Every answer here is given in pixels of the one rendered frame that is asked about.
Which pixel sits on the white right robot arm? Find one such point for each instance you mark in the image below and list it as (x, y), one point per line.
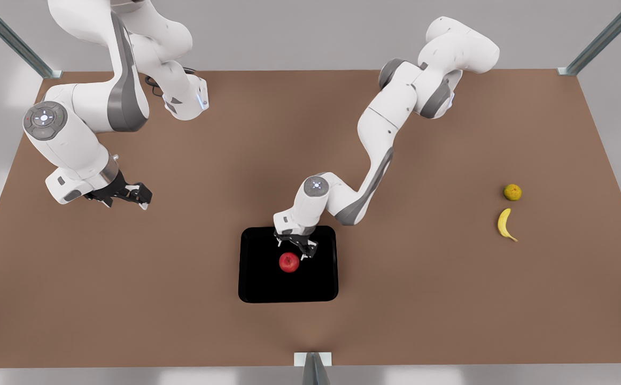
(83, 101)

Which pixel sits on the black rectangular tray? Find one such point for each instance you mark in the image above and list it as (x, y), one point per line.
(289, 278)

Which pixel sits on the yellow-green orange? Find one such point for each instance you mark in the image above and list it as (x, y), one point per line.
(512, 192)

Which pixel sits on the yellow banana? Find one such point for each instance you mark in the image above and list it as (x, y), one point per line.
(504, 224)

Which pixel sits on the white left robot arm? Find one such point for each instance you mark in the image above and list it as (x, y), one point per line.
(380, 133)

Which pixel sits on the red apple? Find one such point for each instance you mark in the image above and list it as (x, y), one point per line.
(289, 262)

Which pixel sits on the silver frame post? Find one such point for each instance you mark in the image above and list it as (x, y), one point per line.
(313, 368)
(11, 36)
(604, 37)

